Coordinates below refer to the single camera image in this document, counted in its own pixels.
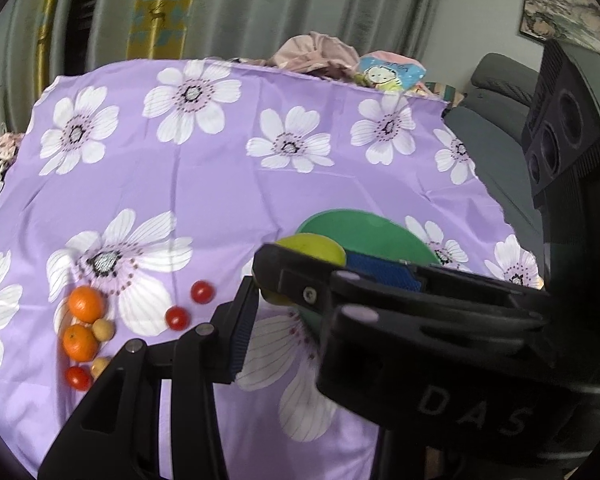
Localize yellow patterned curtain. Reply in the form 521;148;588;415
34;0;75;88
125;0;197;62

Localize grey curtain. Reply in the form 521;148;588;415
92;0;481;68

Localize pink clothes pile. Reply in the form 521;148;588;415
240;31;362;82

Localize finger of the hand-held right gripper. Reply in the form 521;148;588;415
346;251;548;307
252;244;556;366

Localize yellow-green round fruit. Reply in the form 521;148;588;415
275;234;347;307

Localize blue cartoon snack bag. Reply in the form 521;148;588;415
355;50;428;95

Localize floral cloth bundle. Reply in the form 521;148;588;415
0;132;27;201

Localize green plastic plate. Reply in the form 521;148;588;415
296;209;442;333

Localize orange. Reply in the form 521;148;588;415
61;324;100;362
68;286;106;323

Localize purple flowered cloth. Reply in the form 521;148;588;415
0;57;546;480

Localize red cherry tomato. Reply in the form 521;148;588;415
165;306;190;331
64;365;93;392
190;280;215;304

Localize grey sofa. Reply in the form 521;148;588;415
442;52;548;251

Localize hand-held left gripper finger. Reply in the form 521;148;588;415
37;276;260;480

